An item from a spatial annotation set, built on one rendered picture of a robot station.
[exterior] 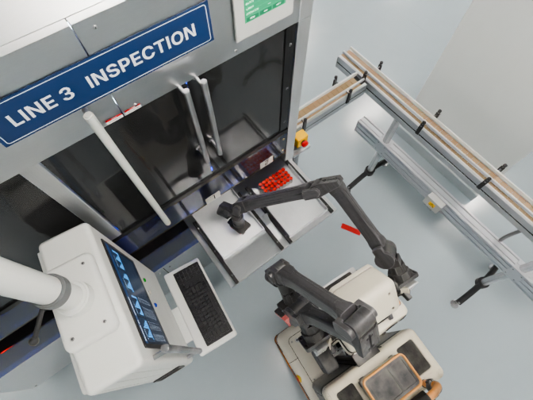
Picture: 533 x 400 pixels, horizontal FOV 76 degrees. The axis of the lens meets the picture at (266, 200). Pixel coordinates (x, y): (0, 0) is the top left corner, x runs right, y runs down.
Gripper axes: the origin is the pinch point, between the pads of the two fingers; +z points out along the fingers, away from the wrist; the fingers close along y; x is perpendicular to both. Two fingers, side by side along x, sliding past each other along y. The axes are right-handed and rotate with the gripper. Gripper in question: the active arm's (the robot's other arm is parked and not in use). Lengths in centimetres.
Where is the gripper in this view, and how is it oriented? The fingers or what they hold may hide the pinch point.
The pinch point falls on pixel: (240, 229)
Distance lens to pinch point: 178.7
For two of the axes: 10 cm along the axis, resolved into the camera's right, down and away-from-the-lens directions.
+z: 0.1, 4.0, 9.1
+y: -7.9, -5.6, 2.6
